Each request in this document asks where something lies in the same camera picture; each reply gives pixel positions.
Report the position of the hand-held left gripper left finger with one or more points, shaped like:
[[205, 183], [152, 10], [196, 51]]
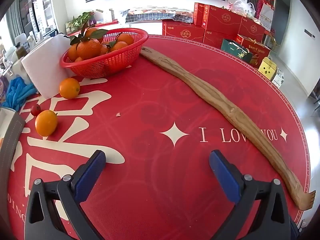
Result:
[[90, 177]]

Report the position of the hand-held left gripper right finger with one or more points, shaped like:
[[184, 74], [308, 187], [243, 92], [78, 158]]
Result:
[[225, 177]]

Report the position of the orange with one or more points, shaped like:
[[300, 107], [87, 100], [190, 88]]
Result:
[[69, 88], [46, 123]]

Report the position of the red cherry tomato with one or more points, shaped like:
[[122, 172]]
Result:
[[35, 109]]

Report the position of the grey shallow cardboard box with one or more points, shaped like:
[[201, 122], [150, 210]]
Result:
[[12, 135]]

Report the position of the long wooden back scratcher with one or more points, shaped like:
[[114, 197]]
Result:
[[217, 97]]

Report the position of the blue rubber gloves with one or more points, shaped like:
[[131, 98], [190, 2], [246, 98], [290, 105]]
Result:
[[17, 92]]

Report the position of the small white cardboard box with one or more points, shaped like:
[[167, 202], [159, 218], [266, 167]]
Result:
[[277, 77]]

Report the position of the red plastic mesh basket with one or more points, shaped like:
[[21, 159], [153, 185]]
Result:
[[107, 65]]

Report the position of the yellow cardboard box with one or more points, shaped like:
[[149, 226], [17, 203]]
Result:
[[267, 67]]

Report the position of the white paper towel roll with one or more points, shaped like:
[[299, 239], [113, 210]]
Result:
[[45, 62]]

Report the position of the green gift bag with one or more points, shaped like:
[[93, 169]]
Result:
[[237, 50]]

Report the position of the pile of leafy oranges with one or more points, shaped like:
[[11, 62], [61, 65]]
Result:
[[88, 48]]

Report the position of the silver figurine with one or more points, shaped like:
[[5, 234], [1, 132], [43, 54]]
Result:
[[5, 62]]

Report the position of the green potted plant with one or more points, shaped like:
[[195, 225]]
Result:
[[80, 20]]

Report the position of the stack of red gift boxes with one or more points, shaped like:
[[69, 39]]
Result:
[[220, 17]]

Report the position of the plastic wrapped gift basket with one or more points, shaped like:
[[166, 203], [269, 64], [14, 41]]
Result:
[[241, 6]]

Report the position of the checked cloth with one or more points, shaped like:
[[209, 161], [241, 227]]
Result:
[[155, 15]]

